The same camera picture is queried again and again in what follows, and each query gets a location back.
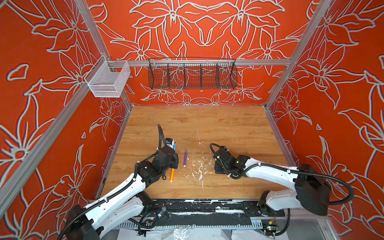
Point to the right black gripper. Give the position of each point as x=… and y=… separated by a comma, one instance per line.
x=216, y=167

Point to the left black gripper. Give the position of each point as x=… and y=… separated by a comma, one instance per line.
x=175, y=158

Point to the orange marker pen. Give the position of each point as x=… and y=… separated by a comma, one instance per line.
x=172, y=175

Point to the purple marker pen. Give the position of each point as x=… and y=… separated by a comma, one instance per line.
x=185, y=157

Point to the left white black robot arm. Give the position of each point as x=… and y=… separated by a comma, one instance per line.
x=126, y=201

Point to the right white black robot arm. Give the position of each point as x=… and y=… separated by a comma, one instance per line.
x=304, y=188

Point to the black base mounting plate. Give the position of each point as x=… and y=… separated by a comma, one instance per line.
x=209, y=211

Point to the small green circuit board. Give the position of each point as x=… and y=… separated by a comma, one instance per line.
x=271, y=228

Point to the white mesh basket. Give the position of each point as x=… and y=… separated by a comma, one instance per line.
x=107, y=79

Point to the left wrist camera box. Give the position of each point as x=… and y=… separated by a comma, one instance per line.
x=170, y=142

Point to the white slotted cable duct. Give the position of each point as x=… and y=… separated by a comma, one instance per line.
x=255, y=224

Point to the black wire basket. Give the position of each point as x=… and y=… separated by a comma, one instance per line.
x=192, y=74

